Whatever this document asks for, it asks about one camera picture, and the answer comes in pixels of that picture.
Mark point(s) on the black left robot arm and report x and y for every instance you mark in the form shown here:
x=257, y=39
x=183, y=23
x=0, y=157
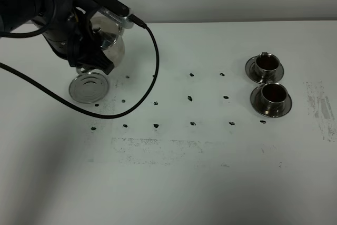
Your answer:
x=15, y=13

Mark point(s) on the far stainless steel teacup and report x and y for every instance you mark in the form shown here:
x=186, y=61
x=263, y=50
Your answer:
x=266, y=62

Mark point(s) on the near stainless steel teacup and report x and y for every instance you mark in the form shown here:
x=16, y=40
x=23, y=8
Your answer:
x=274, y=92

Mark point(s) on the far stainless steel saucer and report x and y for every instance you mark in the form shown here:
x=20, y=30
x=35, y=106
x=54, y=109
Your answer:
x=263, y=78

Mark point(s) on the stainless steel saucer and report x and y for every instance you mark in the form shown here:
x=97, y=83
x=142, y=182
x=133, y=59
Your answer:
x=268, y=109
x=263, y=78

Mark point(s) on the stainless steel teapot tray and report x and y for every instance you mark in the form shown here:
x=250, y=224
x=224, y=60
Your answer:
x=89, y=88

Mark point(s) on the stainless steel teacup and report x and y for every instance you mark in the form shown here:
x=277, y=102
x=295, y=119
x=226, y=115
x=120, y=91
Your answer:
x=266, y=62
x=274, y=92

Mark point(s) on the near stainless steel saucer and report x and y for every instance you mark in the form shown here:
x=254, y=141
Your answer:
x=268, y=109

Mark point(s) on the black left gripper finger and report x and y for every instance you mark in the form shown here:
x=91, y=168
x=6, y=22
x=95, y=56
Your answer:
x=91, y=56

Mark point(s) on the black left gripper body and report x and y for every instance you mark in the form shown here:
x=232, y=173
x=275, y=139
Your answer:
x=69, y=36

